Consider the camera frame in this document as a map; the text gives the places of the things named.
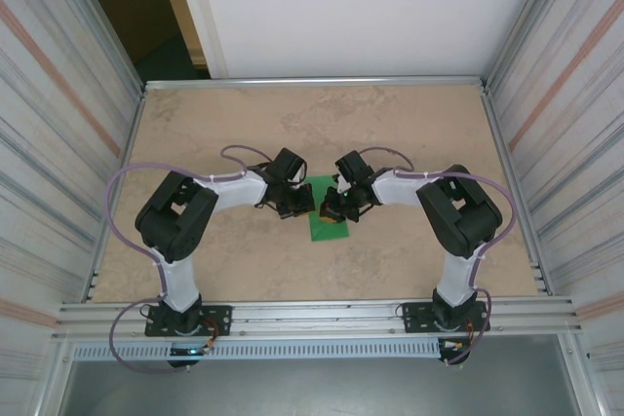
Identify green paper sheet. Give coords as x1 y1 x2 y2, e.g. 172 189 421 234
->
300 174 350 244

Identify grey metal sheet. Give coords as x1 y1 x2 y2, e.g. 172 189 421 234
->
58 359 581 416

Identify small circuit board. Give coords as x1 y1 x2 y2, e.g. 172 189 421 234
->
168 345 212 358

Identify long aluminium mounting rail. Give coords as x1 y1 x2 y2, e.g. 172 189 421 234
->
51 294 585 342

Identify aluminium table edge rail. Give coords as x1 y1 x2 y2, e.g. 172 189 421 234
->
480 84 555 296
86 87 148 304
142 75 489 93

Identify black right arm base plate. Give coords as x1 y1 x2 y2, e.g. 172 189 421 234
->
402 301 488 334

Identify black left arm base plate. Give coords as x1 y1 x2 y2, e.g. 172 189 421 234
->
143 303 233 339

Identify slotted grey cable duct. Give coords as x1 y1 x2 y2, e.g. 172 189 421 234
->
71 340 443 362

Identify red orange base wires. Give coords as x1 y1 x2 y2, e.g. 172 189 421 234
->
200 318 221 355
450 318 482 355

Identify white door frame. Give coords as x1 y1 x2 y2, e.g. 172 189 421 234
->
150 0 229 80

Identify corrugated enclosure side panel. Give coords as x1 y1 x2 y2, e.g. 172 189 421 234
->
0 0 146 383
487 0 624 388

